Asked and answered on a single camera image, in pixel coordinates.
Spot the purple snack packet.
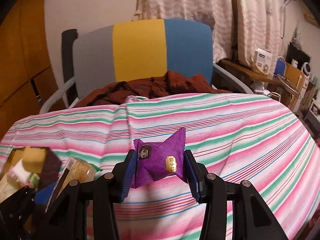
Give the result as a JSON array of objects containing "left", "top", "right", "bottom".
[{"left": 131, "top": 127, "right": 187, "bottom": 189}]

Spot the green cracker packet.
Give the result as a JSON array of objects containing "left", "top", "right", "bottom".
[{"left": 46, "top": 157, "right": 102, "bottom": 211}]

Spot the yellow sponge block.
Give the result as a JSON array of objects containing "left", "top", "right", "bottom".
[{"left": 22, "top": 146, "right": 47, "bottom": 174}]

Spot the white foam block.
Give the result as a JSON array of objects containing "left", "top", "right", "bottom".
[{"left": 10, "top": 162, "right": 32, "bottom": 186}]

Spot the striped pink green bedsheet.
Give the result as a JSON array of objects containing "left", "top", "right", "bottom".
[{"left": 1, "top": 94, "right": 319, "bottom": 239}]

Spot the gold rectangular tray box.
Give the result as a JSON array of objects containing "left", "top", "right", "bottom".
[{"left": 1, "top": 146, "right": 62, "bottom": 239}]

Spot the dark red jacket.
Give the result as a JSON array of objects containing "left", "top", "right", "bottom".
[{"left": 75, "top": 70, "right": 229, "bottom": 108}]

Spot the grey yellow blue chair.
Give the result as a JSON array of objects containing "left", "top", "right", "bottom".
[{"left": 61, "top": 17, "right": 253, "bottom": 108}]

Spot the white blue product box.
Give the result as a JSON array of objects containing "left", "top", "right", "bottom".
[{"left": 252, "top": 48, "right": 272, "bottom": 75}]

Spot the blue round container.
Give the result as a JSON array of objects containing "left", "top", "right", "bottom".
[{"left": 274, "top": 56, "right": 286, "bottom": 76}]

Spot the white small fan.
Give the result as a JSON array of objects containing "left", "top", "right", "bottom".
[{"left": 301, "top": 62, "right": 311, "bottom": 77}]

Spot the patterned pink white curtain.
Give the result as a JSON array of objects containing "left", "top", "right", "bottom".
[{"left": 133, "top": 0, "right": 281, "bottom": 70}]

